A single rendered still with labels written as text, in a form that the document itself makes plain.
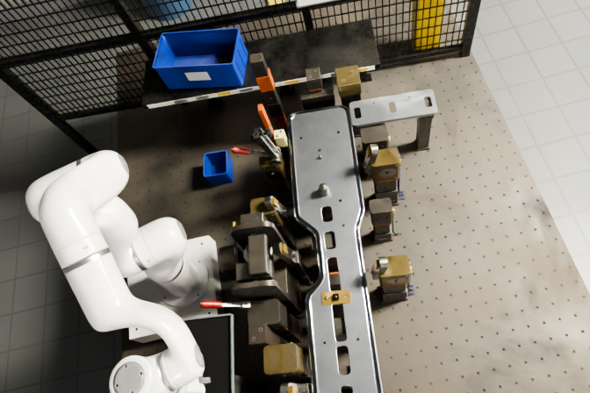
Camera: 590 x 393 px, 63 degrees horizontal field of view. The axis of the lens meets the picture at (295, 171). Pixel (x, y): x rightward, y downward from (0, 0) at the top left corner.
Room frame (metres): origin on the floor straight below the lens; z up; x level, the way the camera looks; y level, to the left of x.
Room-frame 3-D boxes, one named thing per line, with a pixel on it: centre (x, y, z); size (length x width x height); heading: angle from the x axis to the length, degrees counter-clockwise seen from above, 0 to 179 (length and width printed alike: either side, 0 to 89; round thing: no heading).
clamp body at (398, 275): (0.34, -0.17, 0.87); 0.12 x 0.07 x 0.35; 75
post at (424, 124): (0.83, -0.50, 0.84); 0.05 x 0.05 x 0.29; 75
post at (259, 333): (0.29, 0.26, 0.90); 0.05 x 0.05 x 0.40; 75
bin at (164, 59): (1.30, 0.16, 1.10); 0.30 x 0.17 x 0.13; 65
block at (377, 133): (0.80, -0.31, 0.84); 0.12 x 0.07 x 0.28; 75
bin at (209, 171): (1.05, 0.28, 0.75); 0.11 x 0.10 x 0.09; 165
